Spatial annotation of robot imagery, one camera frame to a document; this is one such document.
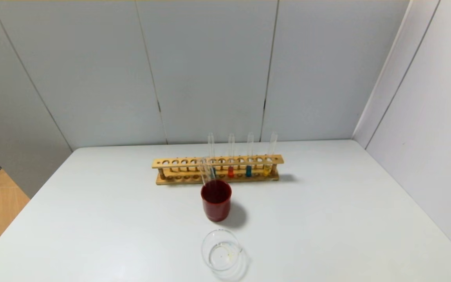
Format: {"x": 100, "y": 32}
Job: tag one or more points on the dark red plastic cup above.
{"x": 215, "y": 207}

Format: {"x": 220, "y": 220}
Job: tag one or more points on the test tube with teal pigment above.
{"x": 211, "y": 145}

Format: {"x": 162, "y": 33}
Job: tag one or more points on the test tube with red pigment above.
{"x": 231, "y": 156}

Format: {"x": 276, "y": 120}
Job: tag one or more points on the test tube with blue pigment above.
{"x": 249, "y": 156}

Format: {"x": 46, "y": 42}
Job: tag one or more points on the empty glass test tube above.
{"x": 203, "y": 168}
{"x": 207, "y": 172}

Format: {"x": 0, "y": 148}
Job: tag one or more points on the clear glass beaker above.
{"x": 221, "y": 254}

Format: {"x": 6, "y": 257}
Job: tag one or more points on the test tube with yellow pigment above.
{"x": 269, "y": 156}

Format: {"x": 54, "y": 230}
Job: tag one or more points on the wooden test tube rack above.
{"x": 170, "y": 162}

